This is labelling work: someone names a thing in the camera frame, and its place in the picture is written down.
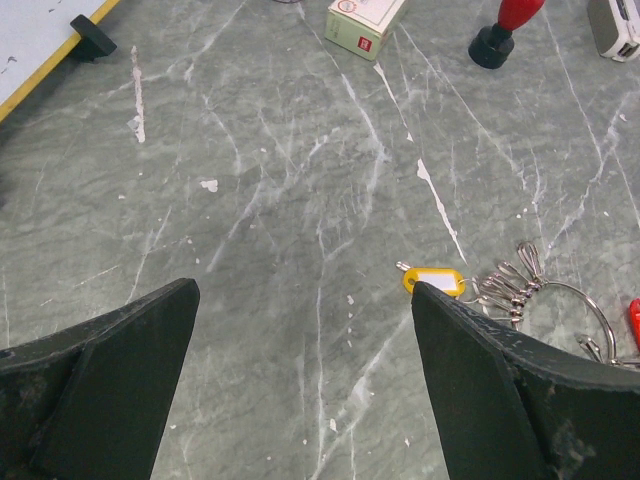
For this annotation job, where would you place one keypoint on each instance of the small white green box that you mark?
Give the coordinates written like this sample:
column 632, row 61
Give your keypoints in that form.
column 363, row 26

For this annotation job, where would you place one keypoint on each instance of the red black stamp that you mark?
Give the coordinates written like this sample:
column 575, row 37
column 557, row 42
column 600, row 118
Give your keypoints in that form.
column 492, row 45

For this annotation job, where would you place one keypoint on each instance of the large metal keyring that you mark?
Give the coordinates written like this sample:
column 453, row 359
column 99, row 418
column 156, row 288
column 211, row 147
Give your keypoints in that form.
column 525, row 298

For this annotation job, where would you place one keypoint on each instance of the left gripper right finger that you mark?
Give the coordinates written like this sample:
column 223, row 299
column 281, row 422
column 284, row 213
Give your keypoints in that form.
column 508, row 406

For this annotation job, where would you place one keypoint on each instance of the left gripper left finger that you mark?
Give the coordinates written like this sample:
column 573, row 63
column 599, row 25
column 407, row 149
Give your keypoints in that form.
column 91, row 401

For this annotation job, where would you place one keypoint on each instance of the small whiteboard yellow frame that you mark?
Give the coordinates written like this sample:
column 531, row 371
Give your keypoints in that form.
column 35, row 37

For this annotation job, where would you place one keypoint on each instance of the right whiteboard stand foot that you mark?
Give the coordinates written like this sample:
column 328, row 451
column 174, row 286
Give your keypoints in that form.
column 93, row 44

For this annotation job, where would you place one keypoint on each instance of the white usb adapter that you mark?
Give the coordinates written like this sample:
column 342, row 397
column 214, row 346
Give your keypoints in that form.
column 615, row 28

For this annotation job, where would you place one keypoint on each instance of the yellow key tag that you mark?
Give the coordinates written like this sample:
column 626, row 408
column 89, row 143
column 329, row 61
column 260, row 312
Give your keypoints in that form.
column 447, row 280

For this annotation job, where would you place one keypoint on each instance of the red key tag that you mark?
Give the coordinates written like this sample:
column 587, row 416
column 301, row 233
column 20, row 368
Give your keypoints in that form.
column 634, row 320

